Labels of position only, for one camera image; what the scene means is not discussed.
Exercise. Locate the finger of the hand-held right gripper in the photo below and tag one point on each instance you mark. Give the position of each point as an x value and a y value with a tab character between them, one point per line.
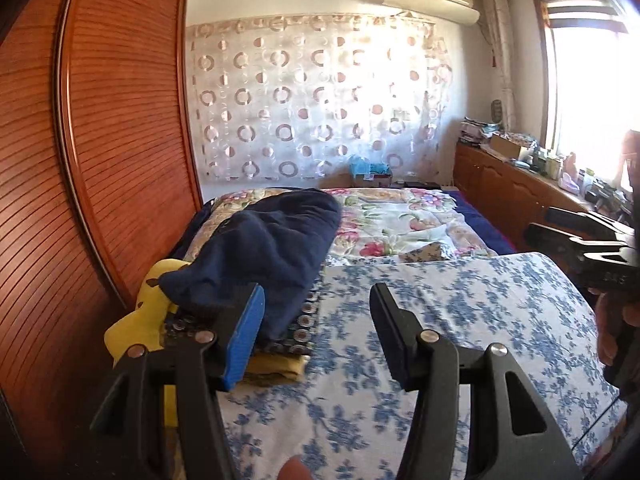
560	240
585	220

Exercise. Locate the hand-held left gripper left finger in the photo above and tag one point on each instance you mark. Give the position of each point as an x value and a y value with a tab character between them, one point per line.
245	335

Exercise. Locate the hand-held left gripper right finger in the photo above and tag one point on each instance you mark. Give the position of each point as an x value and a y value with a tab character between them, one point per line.
397	332

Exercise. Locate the navy blue t-shirt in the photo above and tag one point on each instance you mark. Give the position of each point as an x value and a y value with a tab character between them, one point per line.
270	245

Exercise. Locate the person's right hand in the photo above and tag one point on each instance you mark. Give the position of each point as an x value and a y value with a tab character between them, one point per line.
612	330

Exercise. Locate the person's left hand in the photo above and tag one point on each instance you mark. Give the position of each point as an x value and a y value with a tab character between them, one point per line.
296	469

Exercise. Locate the pink figurine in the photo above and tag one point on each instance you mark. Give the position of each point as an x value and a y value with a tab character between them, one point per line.
570	177

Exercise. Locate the olive yellow folded cloth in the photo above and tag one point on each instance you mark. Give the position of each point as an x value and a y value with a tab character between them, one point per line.
280	367

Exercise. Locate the blue floral white sheet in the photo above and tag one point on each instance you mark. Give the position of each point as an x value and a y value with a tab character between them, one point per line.
450	320

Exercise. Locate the dark circle-patterned cloth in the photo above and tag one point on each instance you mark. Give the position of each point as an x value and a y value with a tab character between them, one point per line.
300	330

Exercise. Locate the navy blue blanket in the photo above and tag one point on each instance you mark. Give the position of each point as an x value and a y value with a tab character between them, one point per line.
482	225

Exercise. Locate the wooden cabinet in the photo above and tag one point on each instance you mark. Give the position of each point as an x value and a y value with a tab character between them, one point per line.
495	190

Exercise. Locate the cardboard box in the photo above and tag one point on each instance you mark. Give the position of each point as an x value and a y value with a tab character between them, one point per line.
507	146

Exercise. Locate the yellow plush toy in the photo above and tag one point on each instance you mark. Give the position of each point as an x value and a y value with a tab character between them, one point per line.
135	320

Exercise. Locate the colourful floral quilt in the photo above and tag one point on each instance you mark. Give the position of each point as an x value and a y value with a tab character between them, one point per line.
400	220

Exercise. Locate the box with blue cloth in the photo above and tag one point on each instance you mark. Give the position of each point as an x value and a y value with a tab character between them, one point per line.
367	166

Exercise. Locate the pale window curtain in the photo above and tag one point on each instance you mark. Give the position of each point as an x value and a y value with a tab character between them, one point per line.
500	55

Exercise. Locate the wooden louvered wardrobe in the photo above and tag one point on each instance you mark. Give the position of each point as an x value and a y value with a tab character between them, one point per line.
90	160

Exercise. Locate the circle-patterned sheer curtain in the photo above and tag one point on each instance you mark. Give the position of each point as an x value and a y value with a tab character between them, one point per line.
320	100

